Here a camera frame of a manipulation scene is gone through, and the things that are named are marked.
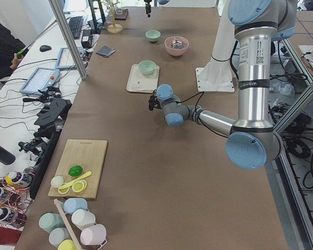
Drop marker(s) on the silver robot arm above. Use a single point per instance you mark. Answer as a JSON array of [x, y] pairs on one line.
[[160, 2], [250, 26]]

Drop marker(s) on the aluminium frame post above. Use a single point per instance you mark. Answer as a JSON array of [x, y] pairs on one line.
[[68, 37]]

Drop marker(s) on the wooden mug tree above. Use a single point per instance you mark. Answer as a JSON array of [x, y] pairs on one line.
[[113, 27]]

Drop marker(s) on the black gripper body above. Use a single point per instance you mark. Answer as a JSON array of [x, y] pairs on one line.
[[152, 103], [147, 7]]

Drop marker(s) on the pink bowl with ice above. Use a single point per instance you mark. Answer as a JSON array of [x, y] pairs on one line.
[[176, 52]]

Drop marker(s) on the wooden cutting board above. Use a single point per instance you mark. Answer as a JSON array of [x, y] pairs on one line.
[[81, 159]]

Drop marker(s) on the metal scoop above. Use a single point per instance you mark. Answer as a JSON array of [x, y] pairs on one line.
[[177, 44]]

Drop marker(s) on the green lime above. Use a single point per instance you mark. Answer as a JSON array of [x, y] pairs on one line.
[[75, 171]]

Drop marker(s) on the yellow plastic knife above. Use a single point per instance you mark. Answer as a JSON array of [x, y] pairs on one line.
[[69, 184]]

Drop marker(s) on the cream rabbit tray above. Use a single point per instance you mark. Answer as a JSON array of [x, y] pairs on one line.
[[140, 83]]

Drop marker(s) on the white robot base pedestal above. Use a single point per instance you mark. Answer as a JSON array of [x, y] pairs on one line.
[[216, 76]]

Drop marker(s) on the grey folded cloth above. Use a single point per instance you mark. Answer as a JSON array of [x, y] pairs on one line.
[[105, 51]]

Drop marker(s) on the pastel cup rack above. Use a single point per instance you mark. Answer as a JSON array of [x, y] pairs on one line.
[[74, 226]]

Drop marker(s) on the computer mouse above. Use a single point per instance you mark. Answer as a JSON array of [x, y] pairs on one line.
[[45, 48]]

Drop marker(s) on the black keyboard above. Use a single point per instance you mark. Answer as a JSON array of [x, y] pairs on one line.
[[75, 26]]

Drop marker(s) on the lemon slice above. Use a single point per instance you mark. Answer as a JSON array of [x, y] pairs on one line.
[[79, 186]]

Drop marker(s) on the black glass rack tray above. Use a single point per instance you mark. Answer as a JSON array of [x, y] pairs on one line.
[[121, 14]]

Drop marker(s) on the white garlic bun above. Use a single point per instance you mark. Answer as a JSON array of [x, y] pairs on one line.
[[57, 181]]

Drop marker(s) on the green bowl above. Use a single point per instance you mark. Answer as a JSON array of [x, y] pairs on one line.
[[153, 35], [147, 67]]

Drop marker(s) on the green bowl on tray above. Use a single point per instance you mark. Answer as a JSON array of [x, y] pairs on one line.
[[147, 67]]

